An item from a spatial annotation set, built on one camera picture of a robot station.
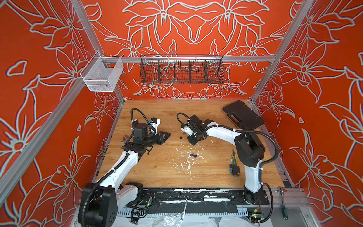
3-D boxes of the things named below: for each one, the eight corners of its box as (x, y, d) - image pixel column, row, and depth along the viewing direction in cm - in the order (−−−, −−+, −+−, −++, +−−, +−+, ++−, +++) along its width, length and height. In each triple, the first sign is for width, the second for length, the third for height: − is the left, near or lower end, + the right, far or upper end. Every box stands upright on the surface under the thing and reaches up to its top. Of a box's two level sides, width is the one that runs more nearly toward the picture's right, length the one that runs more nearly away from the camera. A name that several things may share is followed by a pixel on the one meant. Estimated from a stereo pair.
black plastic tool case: (244, 135, 99) (246, 131, 95) (220, 111, 113) (222, 107, 109) (263, 124, 105) (266, 120, 101) (238, 103, 119) (240, 98, 115)
